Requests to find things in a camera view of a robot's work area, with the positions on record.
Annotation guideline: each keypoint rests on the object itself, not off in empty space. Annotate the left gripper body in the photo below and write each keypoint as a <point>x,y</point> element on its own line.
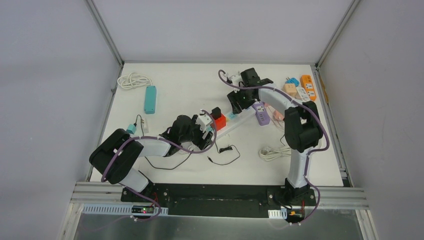
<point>204,139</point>

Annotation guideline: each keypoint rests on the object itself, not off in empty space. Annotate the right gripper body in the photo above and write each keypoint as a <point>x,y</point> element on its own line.
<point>244,100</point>

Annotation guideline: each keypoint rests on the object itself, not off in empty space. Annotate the white long power strip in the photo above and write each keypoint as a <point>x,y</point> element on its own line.
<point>235,120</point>

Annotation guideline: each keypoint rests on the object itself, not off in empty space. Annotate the purple power strip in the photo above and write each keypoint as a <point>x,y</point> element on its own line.
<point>261,113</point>

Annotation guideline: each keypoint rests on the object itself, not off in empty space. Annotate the teal power strip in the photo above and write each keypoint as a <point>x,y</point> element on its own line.
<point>150,100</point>

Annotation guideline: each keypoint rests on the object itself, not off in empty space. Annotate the teal charger plug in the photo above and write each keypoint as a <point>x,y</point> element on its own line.
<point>131,129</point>

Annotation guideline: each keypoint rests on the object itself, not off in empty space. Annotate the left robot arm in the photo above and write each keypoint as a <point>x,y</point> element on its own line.
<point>115,157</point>

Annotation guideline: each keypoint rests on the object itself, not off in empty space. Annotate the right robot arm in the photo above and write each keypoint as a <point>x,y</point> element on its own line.
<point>302,126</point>

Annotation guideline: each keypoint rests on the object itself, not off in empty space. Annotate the red cube socket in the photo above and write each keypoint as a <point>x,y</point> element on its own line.
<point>220,123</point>

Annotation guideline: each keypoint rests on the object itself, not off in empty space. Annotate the black charger on red cube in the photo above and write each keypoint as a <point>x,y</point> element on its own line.
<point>216,113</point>

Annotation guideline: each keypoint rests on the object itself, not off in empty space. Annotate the beige cube adapter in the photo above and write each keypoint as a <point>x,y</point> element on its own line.
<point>290,89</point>

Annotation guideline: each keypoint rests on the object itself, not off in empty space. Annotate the small blue adapter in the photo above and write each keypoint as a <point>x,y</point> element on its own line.
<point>292,80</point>

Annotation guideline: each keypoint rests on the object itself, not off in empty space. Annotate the white flat adapter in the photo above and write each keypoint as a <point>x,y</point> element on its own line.
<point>144,125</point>

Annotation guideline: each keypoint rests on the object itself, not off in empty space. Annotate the orange power strip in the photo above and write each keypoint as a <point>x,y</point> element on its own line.
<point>308,85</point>

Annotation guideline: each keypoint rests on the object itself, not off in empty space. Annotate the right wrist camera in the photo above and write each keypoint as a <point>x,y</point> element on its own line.
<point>234,78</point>

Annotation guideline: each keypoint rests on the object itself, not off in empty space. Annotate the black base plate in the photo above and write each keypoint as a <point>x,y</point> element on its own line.
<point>235,201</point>

